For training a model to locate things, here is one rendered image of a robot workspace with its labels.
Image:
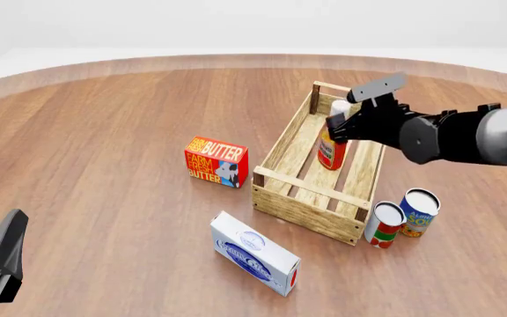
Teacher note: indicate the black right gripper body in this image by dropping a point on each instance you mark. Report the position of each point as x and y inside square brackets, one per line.
[379, 123]

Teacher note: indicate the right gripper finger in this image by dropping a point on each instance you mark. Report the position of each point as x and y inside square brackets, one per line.
[342, 134]
[336, 121]

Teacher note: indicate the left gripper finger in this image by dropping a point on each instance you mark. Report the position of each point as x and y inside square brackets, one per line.
[7, 244]

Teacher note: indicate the red ketchup bottle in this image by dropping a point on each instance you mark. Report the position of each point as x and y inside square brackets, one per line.
[332, 155]

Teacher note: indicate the wooden slat tray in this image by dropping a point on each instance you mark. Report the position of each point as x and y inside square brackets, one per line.
[306, 208]

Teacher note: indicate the grey plate on black stalk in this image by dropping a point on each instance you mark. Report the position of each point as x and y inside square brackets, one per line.
[376, 86]

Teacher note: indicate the blue alphabet soup tin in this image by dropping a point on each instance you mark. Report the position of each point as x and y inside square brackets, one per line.
[418, 214]

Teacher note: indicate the white tin with tomato print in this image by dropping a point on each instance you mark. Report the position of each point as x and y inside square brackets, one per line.
[383, 228]

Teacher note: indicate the red butter box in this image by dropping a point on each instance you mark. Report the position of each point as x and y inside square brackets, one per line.
[214, 162]

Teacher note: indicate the white cream cheese box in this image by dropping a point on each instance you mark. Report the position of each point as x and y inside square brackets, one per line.
[253, 252]

